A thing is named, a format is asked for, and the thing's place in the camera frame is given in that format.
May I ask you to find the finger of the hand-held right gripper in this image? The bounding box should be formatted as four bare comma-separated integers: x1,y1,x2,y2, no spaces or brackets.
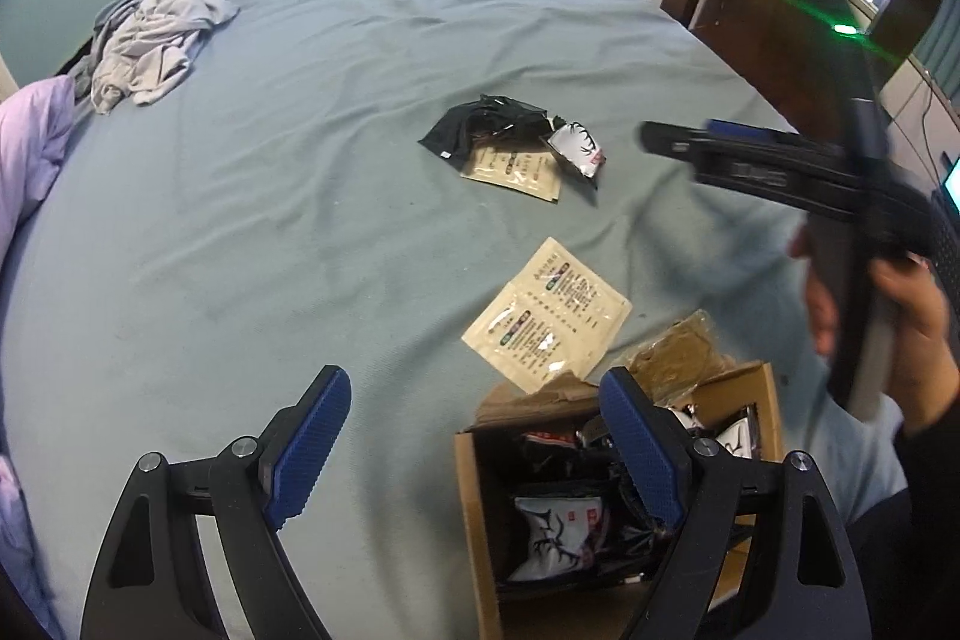
703,118,850,151
640,119,932,256

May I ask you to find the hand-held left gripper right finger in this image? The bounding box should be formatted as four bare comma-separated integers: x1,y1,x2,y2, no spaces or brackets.
598,366,875,640

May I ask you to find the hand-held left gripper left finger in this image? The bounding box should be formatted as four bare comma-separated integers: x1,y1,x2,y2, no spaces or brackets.
79,365,353,640

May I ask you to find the pile of antler snack packets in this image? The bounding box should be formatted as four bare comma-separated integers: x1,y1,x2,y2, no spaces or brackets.
501,404,755,588

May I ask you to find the white antler snack packet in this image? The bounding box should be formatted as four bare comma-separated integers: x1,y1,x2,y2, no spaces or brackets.
545,118,608,192

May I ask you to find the brown cardboard box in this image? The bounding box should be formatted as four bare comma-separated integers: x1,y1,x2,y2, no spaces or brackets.
452,360,786,640

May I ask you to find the shiny black packet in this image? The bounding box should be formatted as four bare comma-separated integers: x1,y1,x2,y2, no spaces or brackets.
418,93,554,163

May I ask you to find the person's right forearm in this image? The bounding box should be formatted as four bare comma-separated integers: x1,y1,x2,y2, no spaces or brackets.
844,385,960,640

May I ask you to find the person's right hand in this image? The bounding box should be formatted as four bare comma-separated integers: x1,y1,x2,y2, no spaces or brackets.
790,226,960,435

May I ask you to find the clear brownish plastic bag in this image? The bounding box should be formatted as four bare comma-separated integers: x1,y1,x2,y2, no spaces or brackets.
617,308,726,402

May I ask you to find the white side cabinet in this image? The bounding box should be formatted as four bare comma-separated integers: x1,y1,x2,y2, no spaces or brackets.
876,53,960,200

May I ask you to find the beige double sachet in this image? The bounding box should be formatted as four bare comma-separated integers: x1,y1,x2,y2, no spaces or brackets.
460,236,632,396

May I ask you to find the beige single sachet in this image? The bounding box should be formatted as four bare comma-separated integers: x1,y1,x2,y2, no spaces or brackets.
459,143,563,206

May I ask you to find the purple duvet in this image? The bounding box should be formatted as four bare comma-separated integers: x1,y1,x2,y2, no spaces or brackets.
0,76,77,637

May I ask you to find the grey crumpled clothing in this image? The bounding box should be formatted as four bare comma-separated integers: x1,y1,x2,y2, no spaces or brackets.
88,0,241,118

